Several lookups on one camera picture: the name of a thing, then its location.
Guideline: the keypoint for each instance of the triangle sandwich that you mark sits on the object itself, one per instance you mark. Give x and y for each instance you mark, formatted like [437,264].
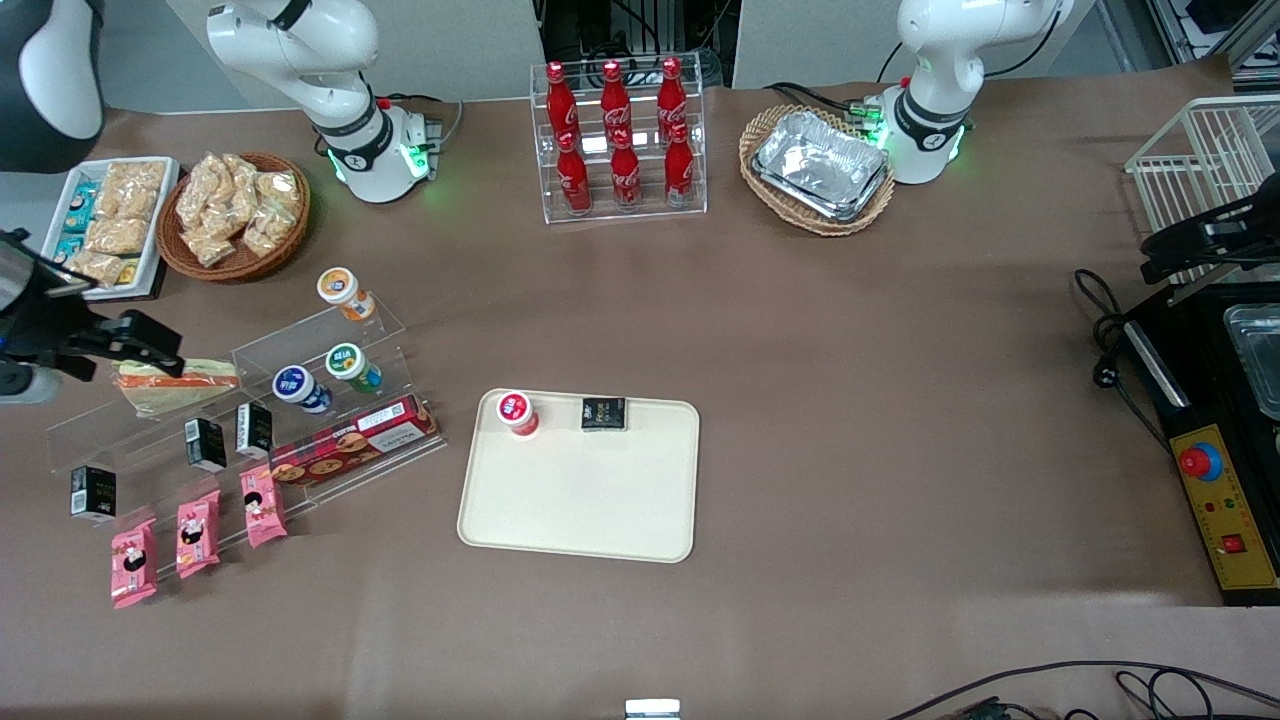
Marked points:
[180,388]

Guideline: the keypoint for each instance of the beige plastic tray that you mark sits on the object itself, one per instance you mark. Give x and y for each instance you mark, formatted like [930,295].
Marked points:
[580,490]

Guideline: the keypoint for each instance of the black sealing machine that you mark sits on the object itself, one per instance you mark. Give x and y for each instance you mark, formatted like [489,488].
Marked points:
[1195,390]

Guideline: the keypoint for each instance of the orange yogurt cup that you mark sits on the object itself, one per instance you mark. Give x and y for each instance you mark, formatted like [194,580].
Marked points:
[343,291]

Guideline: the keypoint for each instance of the round wicker basket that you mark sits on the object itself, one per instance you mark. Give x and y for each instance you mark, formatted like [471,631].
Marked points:
[240,268]

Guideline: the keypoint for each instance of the grey metal frame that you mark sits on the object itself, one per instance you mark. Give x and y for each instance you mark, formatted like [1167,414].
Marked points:
[1220,30]

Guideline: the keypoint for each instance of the red emergency stop button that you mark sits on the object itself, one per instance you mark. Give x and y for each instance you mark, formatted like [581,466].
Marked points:
[1200,462]

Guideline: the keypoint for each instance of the oval wicker basket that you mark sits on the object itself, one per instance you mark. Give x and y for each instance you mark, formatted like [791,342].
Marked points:
[830,226]

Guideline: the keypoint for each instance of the white rectangular snack tray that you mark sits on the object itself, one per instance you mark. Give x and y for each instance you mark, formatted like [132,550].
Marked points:
[160,230]

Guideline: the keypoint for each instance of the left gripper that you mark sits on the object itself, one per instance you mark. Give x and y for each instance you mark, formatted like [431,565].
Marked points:
[1243,221]

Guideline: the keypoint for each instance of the clear bag of crackers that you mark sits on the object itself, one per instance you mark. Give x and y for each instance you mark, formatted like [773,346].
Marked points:
[240,178]
[278,192]
[262,236]
[200,190]
[212,246]

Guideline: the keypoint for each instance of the clear acrylic bottle rack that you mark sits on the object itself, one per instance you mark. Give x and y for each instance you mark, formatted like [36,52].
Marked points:
[600,215]

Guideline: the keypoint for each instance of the rice cracker bag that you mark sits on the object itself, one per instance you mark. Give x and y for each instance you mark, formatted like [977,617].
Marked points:
[95,266]
[118,236]
[135,185]

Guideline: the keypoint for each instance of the blue yogurt cup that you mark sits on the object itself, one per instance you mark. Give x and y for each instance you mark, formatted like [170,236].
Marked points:
[299,388]

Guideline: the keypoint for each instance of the green yogurt cup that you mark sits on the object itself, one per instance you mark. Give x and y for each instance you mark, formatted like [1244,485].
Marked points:
[351,366]

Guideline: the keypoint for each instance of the small yellow snack pack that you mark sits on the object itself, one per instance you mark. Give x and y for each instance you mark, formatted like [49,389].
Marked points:
[129,271]

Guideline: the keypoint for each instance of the stack of foil trays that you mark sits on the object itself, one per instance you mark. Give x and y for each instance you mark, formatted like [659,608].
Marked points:
[820,165]

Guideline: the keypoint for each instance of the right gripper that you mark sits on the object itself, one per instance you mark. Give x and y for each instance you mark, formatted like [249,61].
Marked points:
[50,322]

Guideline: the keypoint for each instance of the small blue snack pack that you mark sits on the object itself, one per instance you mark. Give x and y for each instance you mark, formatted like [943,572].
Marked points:
[82,191]
[78,217]
[68,248]

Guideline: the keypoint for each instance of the pink snack pack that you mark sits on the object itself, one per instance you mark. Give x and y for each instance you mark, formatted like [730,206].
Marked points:
[133,563]
[198,533]
[263,505]

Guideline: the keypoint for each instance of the small black box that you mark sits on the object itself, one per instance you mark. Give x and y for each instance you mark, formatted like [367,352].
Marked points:
[93,493]
[254,430]
[604,413]
[205,444]

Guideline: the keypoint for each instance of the red plaid cookie box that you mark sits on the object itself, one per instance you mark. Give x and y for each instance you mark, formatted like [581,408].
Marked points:
[350,450]

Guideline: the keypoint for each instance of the metal tray in machine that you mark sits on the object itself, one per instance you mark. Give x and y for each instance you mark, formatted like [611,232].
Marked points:
[1258,355]

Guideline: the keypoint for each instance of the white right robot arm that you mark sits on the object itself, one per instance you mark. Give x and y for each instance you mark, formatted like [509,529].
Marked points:
[300,60]

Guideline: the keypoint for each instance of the clear acrylic stepped display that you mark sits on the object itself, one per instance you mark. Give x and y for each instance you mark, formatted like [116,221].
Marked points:
[330,335]

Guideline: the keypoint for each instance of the red cola bottle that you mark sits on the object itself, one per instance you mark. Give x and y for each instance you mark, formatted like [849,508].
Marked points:
[671,95]
[613,98]
[626,175]
[574,180]
[679,170]
[558,100]

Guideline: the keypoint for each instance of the red lid yogurt cup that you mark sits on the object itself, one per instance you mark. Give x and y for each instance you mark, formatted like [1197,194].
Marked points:
[518,412]

